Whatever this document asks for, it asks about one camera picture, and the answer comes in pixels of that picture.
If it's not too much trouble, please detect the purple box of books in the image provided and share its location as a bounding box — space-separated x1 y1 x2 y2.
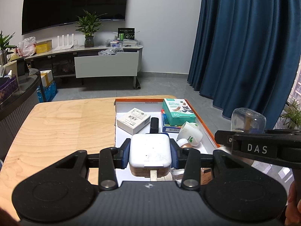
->
0 75 18 104

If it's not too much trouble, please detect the white power adapter box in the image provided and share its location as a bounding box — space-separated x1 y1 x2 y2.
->
116 108 151 135

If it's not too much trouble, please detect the black glass side table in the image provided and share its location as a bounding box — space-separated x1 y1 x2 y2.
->
1 71 43 161

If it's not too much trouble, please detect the potted plant by window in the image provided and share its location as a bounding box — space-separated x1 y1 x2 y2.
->
280 98 301 130

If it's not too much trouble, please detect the red playing card box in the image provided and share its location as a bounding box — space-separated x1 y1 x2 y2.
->
161 109 181 133

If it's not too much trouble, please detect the blue curtain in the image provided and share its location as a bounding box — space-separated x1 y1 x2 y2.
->
188 0 300 129

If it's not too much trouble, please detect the black green product box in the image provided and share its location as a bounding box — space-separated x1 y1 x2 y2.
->
117 27 135 41

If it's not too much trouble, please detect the clutter of packets on console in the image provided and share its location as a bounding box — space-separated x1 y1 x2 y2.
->
98 39 140 56

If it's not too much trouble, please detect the black usb charger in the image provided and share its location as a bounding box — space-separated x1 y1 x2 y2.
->
150 117 159 134

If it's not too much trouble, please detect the white plastic bag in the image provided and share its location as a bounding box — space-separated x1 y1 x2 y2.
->
17 37 36 57

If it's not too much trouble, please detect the potted green bamboo plant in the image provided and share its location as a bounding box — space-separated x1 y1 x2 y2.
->
76 10 106 48

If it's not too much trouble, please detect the white wifi router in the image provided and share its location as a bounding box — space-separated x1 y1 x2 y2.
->
53 34 74 51

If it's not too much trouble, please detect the teal band-aid box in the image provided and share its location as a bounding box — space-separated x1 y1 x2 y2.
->
163 98 196 126

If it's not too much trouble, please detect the orange-rimmed white tray box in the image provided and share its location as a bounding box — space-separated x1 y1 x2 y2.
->
113 97 292 191

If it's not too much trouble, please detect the wall-mounted black television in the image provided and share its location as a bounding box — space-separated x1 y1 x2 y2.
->
21 0 127 35

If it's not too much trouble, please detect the person's right hand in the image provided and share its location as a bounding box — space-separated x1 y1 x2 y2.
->
285 182 301 225

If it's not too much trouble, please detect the bronze cream tube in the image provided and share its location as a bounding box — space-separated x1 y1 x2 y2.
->
176 138 213 185

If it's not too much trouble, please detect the white mosquito repellent plug heater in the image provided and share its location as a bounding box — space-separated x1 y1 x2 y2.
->
215 108 266 167

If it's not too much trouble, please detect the white cube charger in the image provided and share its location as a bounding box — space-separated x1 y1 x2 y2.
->
128 133 171 178

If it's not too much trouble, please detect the white yellow carton on floor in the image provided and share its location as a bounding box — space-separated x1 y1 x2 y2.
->
40 70 53 88

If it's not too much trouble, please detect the white TV console cabinet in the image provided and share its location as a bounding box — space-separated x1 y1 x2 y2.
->
25 45 143 89

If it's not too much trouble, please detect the yellow cardboard box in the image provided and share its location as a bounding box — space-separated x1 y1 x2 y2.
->
35 40 52 54

